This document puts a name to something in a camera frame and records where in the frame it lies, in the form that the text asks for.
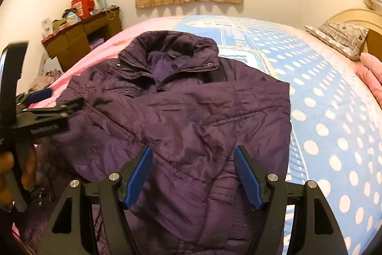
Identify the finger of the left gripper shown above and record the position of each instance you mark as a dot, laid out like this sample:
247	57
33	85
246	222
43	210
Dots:
27	99
58	113

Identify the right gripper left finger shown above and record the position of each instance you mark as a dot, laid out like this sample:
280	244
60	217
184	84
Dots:
72	226

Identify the purple quilted jacket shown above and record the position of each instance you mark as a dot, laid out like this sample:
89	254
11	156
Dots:
173	92

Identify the beige clothes pile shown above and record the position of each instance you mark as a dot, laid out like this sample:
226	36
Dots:
43	82

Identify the person's left hand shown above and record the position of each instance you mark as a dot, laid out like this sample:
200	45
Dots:
15	184

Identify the brown wooden desk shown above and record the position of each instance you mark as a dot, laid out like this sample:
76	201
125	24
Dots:
74	42

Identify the white greeting card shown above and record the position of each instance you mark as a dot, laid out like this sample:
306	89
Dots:
47	27

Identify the pink and blue bedspread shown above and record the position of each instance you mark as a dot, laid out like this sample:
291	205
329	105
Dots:
335	139

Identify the red gift box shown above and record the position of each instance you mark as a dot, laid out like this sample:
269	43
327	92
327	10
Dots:
83	8

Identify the pink folded quilt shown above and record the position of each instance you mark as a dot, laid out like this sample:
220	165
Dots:
370	72

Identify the grey patterned pillow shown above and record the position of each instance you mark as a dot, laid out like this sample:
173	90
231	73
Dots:
345	38

